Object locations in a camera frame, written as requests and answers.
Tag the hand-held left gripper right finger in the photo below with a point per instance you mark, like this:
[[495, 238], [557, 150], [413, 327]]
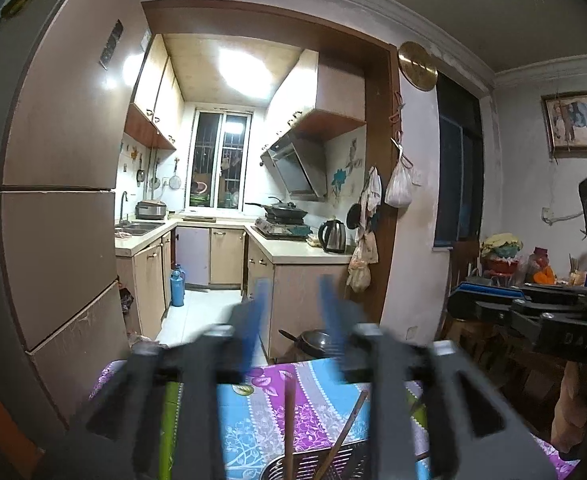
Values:
[[334, 320]]

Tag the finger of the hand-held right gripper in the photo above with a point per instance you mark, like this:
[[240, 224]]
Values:
[[478, 306], [493, 288]]

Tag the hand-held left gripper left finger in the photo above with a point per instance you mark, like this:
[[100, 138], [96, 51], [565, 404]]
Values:
[[253, 320]]

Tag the bunch of wooden chopsticks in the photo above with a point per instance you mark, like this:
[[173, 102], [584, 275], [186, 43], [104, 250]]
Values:
[[289, 420]]

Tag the perforated metal chopstick holder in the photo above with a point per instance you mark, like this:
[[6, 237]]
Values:
[[348, 460]]

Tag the person's right hand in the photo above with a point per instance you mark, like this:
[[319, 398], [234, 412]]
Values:
[[573, 400]]

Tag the red bowl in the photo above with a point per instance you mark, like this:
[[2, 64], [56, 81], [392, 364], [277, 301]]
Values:
[[498, 266]]

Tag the beige kitchen base cabinets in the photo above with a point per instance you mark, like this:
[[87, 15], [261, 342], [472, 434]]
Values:
[[298, 300]]

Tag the yellow green cloth pile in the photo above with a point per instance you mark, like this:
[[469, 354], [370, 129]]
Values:
[[501, 245]]

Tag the plastic jar with red lid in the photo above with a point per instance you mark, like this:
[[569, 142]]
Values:
[[540, 257]]

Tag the jar of thin sticks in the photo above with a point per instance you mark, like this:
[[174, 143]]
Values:
[[577, 272]]

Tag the beige hanging bag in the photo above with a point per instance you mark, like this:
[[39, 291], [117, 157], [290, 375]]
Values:
[[363, 265]]

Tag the steel electric kettle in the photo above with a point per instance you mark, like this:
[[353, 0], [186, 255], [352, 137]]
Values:
[[333, 235]]

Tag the gas stove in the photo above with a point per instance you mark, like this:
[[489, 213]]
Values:
[[281, 230]]

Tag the floral striped tablecloth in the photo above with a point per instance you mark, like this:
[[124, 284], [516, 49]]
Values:
[[253, 420]]

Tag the black hanging pan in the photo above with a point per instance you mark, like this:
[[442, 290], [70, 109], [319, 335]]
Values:
[[354, 217]]

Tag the wooden cutting board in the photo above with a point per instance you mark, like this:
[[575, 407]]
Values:
[[198, 218]]

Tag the black wok with lid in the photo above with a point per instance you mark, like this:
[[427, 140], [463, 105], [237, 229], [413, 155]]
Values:
[[283, 207]]

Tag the dark window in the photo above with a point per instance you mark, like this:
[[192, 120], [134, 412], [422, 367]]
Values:
[[458, 160]]

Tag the white hanging cloth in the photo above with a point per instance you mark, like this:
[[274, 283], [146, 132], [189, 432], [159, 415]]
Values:
[[372, 190]]

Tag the white hanging plastic bag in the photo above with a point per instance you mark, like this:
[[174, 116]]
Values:
[[398, 187]]

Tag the steel kitchen sink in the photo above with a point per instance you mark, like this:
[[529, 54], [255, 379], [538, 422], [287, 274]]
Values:
[[136, 230]]

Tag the grey rice cooker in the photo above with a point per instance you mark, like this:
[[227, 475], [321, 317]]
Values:
[[151, 210]]

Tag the steel range hood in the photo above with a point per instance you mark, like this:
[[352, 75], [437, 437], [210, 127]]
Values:
[[298, 170]]

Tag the hanging metal strainer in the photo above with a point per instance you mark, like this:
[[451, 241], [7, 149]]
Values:
[[175, 180], [154, 182], [141, 175]]

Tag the barred kitchen window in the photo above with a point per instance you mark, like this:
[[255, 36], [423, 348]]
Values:
[[221, 160]]

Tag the dark sink faucet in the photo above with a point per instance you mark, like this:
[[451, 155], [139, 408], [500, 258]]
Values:
[[125, 205]]

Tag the beige cabinet above range hood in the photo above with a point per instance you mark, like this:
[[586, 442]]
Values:
[[323, 95]]

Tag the kitchen ceiling light panel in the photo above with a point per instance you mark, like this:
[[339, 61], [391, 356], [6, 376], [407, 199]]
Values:
[[246, 70]]

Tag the beige three-door refrigerator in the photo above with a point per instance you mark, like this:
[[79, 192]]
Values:
[[58, 135]]

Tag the dark refrigerator label sticker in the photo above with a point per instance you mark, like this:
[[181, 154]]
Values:
[[110, 45]]

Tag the white wall socket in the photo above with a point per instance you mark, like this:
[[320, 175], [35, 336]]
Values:
[[412, 332]]

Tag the framed wall picture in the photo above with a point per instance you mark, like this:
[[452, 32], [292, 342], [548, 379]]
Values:
[[573, 122]]

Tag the flower wall decal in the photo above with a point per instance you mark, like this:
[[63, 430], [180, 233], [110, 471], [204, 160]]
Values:
[[346, 170]]

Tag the brown wooden doorway frame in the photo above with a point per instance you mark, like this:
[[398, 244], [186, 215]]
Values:
[[381, 125]]

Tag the gold round wall clock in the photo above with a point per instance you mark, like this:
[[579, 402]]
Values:
[[418, 66]]

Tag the long beige wall cabinet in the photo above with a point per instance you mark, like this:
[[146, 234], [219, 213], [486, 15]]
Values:
[[153, 90]]

